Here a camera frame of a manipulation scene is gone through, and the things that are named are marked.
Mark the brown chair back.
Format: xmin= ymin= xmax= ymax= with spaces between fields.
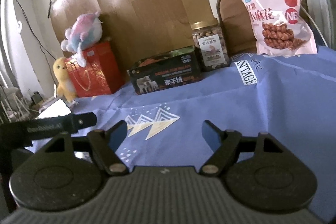
xmin=217 ymin=0 xmax=257 ymax=57

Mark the yellow duck plush toy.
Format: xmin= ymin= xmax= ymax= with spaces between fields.
xmin=53 ymin=57 xmax=77 ymax=103

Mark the pink twisted snack bag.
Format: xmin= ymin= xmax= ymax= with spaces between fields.
xmin=241 ymin=0 xmax=317 ymax=57

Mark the black sheep print box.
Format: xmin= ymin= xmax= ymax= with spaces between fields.
xmin=127 ymin=46 xmax=202 ymax=95

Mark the nut jar gold lid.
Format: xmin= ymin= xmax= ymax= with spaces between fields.
xmin=191 ymin=18 xmax=230 ymax=71

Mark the blue printed bedsheet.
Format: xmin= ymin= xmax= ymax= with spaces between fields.
xmin=26 ymin=45 xmax=336 ymax=223

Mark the red gift bag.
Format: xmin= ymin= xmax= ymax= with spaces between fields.
xmin=66 ymin=42 xmax=125 ymax=98

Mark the brown cardboard board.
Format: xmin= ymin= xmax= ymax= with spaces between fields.
xmin=50 ymin=0 xmax=214 ymax=71

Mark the pink blue plush toy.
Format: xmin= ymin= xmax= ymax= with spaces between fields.
xmin=60 ymin=11 xmax=102 ymax=68

